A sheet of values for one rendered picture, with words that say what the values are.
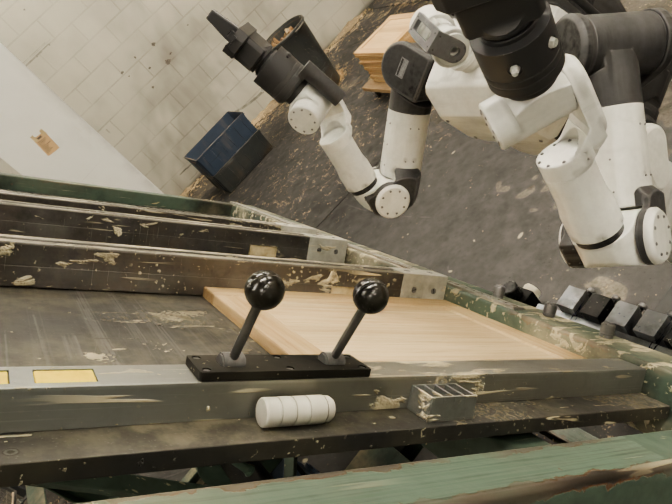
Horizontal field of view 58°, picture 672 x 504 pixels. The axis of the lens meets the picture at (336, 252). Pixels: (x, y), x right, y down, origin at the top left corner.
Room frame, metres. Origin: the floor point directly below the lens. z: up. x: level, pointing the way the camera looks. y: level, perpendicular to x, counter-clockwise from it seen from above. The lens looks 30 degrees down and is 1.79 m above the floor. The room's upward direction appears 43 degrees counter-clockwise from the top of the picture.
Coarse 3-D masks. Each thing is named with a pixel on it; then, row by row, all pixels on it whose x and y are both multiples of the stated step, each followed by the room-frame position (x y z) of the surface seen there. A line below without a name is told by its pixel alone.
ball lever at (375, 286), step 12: (360, 288) 0.51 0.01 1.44; (372, 288) 0.50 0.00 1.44; (384, 288) 0.50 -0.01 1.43; (360, 300) 0.50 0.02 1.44; (372, 300) 0.50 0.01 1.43; (384, 300) 0.50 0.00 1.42; (360, 312) 0.52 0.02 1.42; (372, 312) 0.50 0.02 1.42; (348, 324) 0.53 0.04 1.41; (348, 336) 0.53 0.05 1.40; (336, 348) 0.54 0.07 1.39; (324, 360) 0.54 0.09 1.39; (336, 360) 0.54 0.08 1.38
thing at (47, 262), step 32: (0, 256) 0.96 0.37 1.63; (32, 256) 0.96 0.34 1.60; (64, 256) 0.97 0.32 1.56; (96, 256) 0.98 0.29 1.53; (128, 256) 0.98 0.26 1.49; (160, 256) 0.99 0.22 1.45; (192, 256) 1.00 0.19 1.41; (224, 256) 1.05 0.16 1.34; (256, 256) 1.07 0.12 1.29; (64, 288) 0.96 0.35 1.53; (96, 288) 0.97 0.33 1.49; (128, 288) 0.97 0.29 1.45; (160, 288) 0.98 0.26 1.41; (192, 288) 0.99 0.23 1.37; (288, 288) 1.02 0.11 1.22; (320, 288) 1.02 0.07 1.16; (416, 288) 1.06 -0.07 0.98
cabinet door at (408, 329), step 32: (224, 288) 0.99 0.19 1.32; (256, 320) 0.80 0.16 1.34; (288, 320) 0.82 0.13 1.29; (320, 320) 0.83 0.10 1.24; (384, 320) 0.86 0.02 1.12; (416, 320) 0.88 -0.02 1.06; (448, 320) 0.89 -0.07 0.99; (480, 320) 0.90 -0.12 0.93; (288, 352) 0.66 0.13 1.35; (320, 352) 0.66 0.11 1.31; (352, 352) 0.68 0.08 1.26; (384, 352) 0.68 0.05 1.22; (416, 352) 0.69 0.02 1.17; (448, 352) 0.70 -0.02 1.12; (480, 352) 0.71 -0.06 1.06; (512, 352) 0.71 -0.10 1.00; (544, 352) 0.72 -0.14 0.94
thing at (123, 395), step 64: (0, 384) 0.49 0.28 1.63; (64, 384) 0.49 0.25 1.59; (128, 384) 0.49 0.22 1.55; (192, 384) 0.50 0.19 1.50; (256, 384) 0.51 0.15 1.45; (320, 384) 0.52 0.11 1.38; (384, 384) 0.53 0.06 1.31; (512, 384) 0.55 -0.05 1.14; (576, 384) 0.57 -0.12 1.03; (640, 384) 0.59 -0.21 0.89
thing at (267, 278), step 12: (252, 276) 0.50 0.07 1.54; (264, 276) 0.49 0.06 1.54; (276, 276) 0.49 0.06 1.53; (252, 288) 0.49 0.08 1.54; (264, 288) 0.48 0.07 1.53; (276, 288) 0.48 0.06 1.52; (252, 300) 0.49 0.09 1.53; (264, 300) 0.48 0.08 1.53; (276, 300) 0.48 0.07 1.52; (252, 312) 0.50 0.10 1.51; (252, 324) 0.51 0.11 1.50; (240, 336) 0.52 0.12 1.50; (240, 348) 0.52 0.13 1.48; (216, 360) 0.54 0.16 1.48; (228, 360) 0.52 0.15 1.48; (240, 360) 0.52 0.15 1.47
